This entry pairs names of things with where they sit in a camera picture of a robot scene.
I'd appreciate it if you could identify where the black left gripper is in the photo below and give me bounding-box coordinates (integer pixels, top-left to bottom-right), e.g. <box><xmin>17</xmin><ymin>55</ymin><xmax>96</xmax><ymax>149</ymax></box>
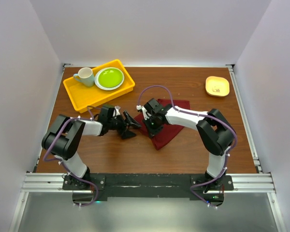
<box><xmin>107</xmin><ymin>110</ymin><xmax>141</xmax><ymax>139</ymax></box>

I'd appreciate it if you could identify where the dark red cloth napkin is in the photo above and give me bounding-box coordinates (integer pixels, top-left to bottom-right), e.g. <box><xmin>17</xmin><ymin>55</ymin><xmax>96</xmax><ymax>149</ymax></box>
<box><xmin>134</xmin><ymin>100</ymin><xmax>190</xmax><ymax>150</ymax></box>

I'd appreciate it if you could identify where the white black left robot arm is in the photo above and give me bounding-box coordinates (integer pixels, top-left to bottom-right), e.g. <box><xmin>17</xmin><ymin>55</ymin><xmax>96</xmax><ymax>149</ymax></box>
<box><xmin>42</xmin><ymin>104</ymin><xmax>141</xmax><ymax>190</ymax></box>

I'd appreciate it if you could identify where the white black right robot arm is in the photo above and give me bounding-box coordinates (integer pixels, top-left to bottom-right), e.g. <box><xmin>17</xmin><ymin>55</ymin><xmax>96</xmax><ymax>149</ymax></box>
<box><xmin>136</xmin><ymin>99</ymin><xmax>237</xmax><ymax>190</ymax></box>

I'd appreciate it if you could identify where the green plate white rim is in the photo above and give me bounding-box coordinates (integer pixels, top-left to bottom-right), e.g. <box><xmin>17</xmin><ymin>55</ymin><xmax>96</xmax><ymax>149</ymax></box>
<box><xmin>95</xmin><ymin>67</ymin><xmax>125</xmax><ymax>91</ymax></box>

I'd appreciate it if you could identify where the yellow plastic tray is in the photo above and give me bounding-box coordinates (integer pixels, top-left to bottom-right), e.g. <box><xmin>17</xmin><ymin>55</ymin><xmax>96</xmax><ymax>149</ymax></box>
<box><xmin>63</xmin><ymin>59</ymin><xmax>135</xmax><ymax>113</ymax></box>

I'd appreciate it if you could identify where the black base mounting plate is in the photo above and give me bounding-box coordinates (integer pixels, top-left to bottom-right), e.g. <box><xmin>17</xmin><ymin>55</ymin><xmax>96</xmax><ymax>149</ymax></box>
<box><xmin>62</xmin><ymin>173</ymin><xmax>234</xmax><ymax>201</ymax></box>

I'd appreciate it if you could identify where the light blue ceramic mug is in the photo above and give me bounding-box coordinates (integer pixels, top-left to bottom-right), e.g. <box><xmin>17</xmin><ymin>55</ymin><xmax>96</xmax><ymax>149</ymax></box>
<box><xmin>73</xmin><ymin>67</ymin><xmax>95</xmax><ymax>87</ymax></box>

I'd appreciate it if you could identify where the small yellow square dish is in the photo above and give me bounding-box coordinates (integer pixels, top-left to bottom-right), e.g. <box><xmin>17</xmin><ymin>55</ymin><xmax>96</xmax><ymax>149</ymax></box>
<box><xmin>205</xmin><ymin>76</ymin><xmax>230</xmax><ymax>97</ymax></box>

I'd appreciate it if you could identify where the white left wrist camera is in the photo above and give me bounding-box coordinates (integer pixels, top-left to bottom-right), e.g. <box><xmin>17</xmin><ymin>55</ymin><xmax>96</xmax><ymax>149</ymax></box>
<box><xmin>113</xmin><ymin>106</ymin><xmax>121</xmax><ymax>117</ymax></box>

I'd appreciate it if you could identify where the aluminium frame rail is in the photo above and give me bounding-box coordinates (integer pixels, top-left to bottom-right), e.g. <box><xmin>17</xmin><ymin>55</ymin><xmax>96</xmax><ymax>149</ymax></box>
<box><xmin>21</xmin><ymin>173</ymin><xmax>276</xmax><ymax>193</ymax></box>

